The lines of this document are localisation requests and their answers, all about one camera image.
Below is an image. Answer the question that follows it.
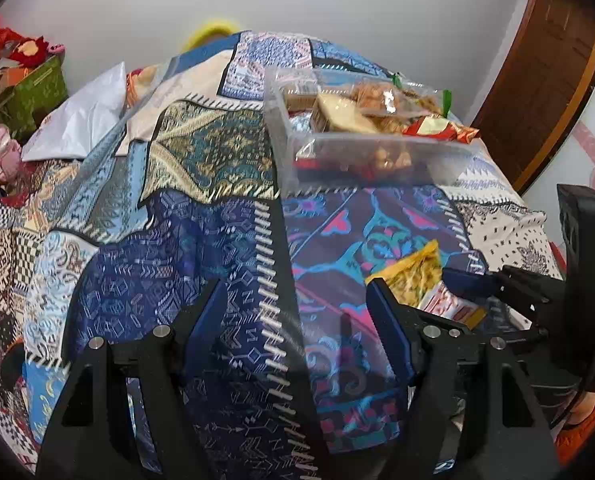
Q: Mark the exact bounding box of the yellow white snack packet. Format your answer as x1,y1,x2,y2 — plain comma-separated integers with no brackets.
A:
365,240,486,330

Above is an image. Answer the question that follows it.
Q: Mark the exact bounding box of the red chinese snack packet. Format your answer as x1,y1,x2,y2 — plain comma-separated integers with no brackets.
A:
404,115,479,144

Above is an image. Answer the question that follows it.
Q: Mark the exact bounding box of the red barcode snack packet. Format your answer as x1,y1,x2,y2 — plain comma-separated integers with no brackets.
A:
293,158,378,181

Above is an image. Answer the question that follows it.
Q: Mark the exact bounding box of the clear plastic storage bin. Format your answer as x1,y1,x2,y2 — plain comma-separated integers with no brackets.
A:
264,67,477,196

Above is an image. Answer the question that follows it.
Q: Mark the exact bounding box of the beige cracker block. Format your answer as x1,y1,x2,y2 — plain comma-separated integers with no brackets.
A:
311,93,379,134

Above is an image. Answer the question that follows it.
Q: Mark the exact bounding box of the orange fried snack clear pack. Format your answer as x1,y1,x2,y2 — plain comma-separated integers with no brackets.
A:
353,82,404,116

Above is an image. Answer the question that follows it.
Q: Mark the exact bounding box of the patchwork patterned bedspread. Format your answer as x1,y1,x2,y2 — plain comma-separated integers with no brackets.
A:
0,32,559,479

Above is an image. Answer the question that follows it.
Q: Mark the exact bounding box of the white plastic bag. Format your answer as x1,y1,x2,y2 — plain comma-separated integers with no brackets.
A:
21,62,126,162

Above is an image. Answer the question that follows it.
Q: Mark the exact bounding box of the brown wooden door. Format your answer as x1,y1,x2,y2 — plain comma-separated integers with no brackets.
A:
474,0,595,193

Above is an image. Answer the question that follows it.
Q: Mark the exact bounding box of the pink toy figure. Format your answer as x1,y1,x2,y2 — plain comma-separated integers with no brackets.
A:
0,124,22,182

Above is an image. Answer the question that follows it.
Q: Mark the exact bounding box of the green patterned storage box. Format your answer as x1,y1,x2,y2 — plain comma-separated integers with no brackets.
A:
0,56,69,139

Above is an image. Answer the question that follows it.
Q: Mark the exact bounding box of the yellow foam hoop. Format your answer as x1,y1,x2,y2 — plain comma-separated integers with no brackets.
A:
180,20,241,53

